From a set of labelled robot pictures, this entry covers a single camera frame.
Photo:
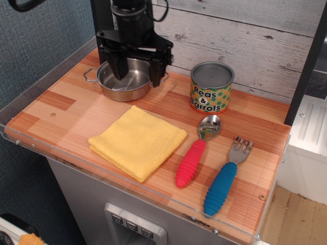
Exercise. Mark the peas and carrots can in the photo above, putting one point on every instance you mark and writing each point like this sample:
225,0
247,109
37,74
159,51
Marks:
211,87

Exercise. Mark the white toy cabinet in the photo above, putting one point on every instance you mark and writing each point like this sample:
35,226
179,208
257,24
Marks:
303,167

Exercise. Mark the clear acrylic table guard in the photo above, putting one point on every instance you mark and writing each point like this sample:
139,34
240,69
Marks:
56,116

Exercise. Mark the blue handled fork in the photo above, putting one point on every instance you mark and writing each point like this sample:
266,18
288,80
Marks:
220,187

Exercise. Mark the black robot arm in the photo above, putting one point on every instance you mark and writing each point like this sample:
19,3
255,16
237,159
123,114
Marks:
136,5

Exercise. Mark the silver dispenser button panel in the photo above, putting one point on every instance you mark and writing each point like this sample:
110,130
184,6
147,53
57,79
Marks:
128,228

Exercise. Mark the red handled spoon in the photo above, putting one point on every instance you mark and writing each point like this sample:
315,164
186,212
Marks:
208,129

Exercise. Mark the grey toy fridge cabinet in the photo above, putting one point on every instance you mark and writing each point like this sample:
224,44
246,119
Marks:
87,195

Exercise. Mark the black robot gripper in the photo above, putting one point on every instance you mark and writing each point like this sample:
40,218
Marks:
135,38

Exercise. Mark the orange object at corner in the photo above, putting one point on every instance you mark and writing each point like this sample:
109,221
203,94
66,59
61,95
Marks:
30,239

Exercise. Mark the yellow rag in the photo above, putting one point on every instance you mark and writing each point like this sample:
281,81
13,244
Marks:
137,143

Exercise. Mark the small steel pot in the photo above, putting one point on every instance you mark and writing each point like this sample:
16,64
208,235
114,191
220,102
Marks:
135,85

